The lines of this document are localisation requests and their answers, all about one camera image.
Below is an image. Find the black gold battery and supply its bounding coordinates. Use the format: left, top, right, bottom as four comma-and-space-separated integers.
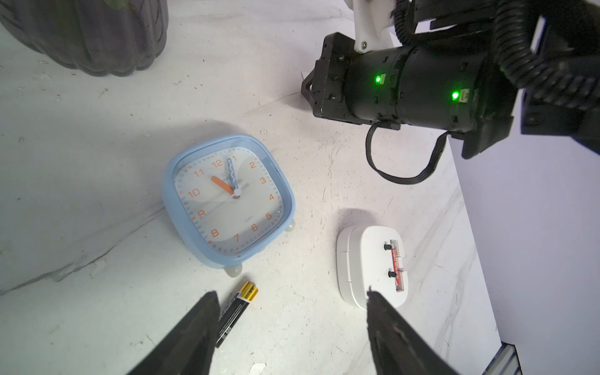
215, 281, 259, 348

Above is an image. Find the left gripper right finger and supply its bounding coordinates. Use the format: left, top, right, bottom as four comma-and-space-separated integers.
367, 290, 457, 375

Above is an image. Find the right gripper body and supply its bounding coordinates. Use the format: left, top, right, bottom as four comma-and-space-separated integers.
301, 32, 517, 159

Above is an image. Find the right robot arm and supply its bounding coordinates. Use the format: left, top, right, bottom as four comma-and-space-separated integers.
301, 1, 599, 159

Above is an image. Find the blue alarm clock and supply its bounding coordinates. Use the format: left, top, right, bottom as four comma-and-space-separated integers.
162, 134, 296, 278

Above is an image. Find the dark glass vase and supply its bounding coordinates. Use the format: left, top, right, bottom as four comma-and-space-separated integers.
1, 0, 169, 77

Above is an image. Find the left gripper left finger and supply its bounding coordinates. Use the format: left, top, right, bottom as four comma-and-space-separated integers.
130, 291, 220, 374

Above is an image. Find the red battery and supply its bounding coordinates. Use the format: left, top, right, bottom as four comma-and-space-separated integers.
388, 240, 405, 292

